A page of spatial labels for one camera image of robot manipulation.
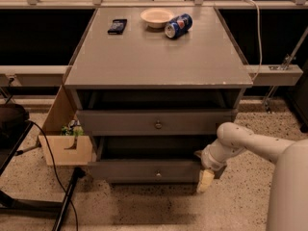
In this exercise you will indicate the grey drawer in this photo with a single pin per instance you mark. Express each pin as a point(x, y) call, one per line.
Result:
point(154, 122)
point(149, 159)

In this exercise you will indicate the green snack bags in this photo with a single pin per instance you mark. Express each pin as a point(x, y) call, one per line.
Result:
point(73, 128)

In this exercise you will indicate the grey top drawer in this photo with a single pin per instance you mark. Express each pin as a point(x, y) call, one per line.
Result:
point(154, 122)

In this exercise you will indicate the dark blue snack packet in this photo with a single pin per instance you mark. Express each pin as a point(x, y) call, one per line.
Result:
point(118, 26)

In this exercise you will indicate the black stand frame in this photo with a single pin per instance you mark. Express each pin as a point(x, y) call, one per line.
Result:
point(15, 127)

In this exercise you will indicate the white bowl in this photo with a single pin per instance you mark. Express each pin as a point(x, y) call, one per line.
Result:
point(157, 18)

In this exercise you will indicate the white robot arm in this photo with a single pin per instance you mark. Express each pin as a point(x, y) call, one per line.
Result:
point(288, 198)

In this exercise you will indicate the grey drawer cabinet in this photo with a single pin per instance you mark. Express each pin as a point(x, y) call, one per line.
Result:
point(142, 69)

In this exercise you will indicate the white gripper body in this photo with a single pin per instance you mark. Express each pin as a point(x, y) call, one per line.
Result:
point(212, 162)

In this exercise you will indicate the blue soda can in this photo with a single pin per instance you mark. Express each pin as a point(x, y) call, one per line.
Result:
point(178, 26)

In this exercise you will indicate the wooden box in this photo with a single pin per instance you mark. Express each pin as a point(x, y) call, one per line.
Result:
point(64, 143)

